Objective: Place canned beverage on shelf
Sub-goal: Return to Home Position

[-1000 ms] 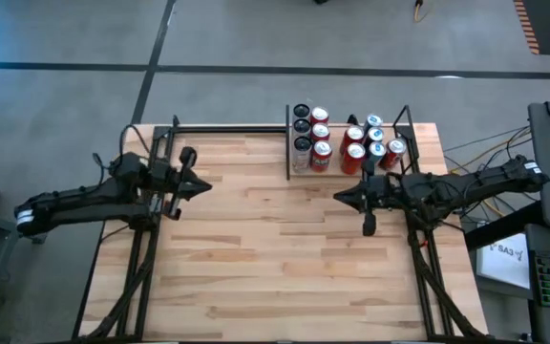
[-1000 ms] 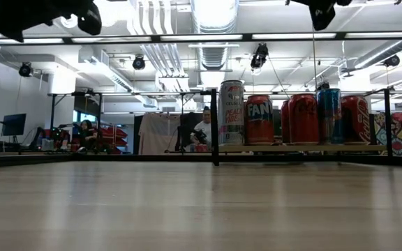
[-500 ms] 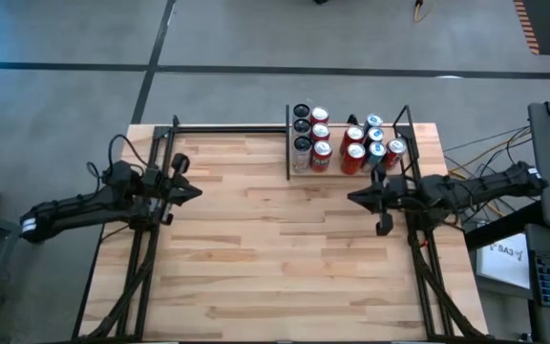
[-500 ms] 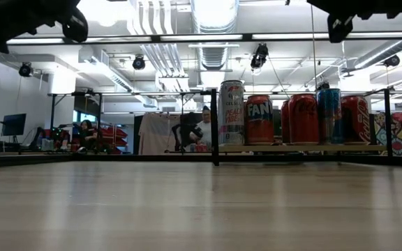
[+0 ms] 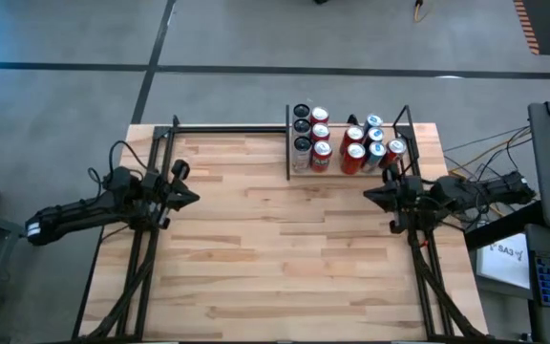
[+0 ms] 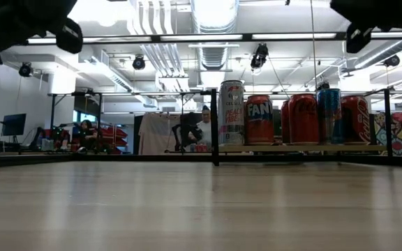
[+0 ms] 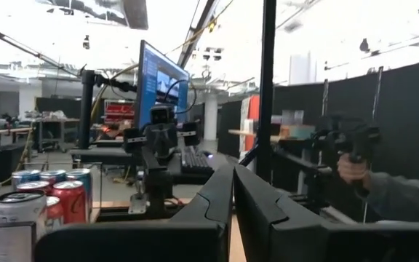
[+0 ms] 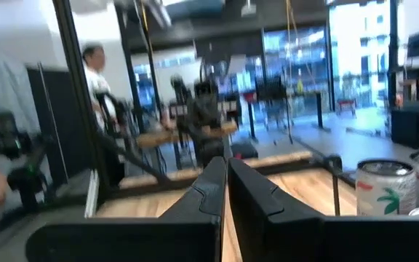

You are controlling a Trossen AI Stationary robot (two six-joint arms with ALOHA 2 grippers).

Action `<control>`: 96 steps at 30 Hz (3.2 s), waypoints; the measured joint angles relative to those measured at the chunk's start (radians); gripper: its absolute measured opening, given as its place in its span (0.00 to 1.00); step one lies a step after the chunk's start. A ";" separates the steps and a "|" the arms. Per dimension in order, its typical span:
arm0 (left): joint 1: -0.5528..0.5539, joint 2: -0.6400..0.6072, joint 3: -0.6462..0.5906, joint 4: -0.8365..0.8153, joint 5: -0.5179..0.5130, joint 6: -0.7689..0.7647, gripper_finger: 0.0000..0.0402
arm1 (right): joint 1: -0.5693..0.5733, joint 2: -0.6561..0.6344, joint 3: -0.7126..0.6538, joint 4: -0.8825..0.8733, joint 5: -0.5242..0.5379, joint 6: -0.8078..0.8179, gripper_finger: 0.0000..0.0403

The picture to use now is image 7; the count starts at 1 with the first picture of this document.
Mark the wooden top desk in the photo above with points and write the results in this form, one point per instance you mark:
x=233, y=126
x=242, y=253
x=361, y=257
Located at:
x=247, y=133

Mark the computer desk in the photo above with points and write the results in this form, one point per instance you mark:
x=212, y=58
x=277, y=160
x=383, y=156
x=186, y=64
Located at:
x=104, y=154

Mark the red storage shelf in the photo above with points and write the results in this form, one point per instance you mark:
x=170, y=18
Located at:
x=119, y=109

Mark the person's hand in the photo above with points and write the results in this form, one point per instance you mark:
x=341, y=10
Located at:
x=351, y=171

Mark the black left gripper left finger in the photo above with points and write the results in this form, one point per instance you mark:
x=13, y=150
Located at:
x=140, y=244

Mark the black overhead frame beam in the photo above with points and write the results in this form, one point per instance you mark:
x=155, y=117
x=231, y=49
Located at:
x=198, y=29

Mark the wooden workbench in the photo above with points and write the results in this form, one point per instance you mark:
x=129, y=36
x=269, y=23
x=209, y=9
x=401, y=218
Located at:
x=2, y=131

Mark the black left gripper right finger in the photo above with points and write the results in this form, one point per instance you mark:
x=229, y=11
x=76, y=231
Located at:
x=322, y=244

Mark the silver air duct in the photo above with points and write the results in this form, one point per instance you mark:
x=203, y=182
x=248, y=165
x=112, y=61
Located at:
x=122, y=12

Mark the grey cart with clutter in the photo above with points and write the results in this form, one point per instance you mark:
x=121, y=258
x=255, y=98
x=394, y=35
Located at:
x=55, y=123

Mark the black aluminium table frame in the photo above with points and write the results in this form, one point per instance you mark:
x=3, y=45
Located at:
x=122, y=215

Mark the person's forearm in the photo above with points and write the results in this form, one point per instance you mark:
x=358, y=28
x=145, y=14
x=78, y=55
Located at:
x=402, y=196

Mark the red soda can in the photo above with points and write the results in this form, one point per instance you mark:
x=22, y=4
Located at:
x=33, y=187
x=71, y=202

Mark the teal storage box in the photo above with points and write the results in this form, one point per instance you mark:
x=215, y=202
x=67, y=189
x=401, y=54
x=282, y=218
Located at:
x=297, y=131

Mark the black monitor stand pole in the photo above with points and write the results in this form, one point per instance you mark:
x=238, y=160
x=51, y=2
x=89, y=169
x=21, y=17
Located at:
x=86, y=109

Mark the clear plastic organizer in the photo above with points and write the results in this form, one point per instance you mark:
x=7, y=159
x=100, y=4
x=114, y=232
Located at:
x=291, y=117

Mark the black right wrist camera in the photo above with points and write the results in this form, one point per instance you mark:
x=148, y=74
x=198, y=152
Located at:
x=162, y=113

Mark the black partition panel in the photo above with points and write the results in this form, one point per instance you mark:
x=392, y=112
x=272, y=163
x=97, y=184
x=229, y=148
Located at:
x=409, y=109
x=351, y=98
x=229, y=127
x=300, y=98

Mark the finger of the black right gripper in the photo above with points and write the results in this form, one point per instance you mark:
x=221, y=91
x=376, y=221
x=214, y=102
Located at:
x=133, y=140
x=191, y=132

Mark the black computer mouse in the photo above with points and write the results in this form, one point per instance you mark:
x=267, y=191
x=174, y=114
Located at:
x=207, y=154

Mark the black vertical frame post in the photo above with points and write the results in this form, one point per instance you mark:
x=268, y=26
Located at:
x=267, y=91

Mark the black keyboard with blue keys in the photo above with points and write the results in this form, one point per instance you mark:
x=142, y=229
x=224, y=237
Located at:
x=195, y=162

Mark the computer monitor with blue screen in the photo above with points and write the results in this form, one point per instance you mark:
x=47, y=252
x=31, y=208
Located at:
x=158, y=83

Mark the orange fabric panel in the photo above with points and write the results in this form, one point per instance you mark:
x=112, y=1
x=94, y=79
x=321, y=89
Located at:
x=254, y=116

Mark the red Fanta strawberry can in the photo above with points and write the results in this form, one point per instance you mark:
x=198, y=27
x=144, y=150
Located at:
x=55, y=214

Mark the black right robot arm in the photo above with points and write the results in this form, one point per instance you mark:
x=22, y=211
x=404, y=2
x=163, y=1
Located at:
x=156, y=182

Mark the black computer tower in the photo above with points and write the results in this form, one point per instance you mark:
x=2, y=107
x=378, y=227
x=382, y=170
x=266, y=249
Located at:
x=4, y=160

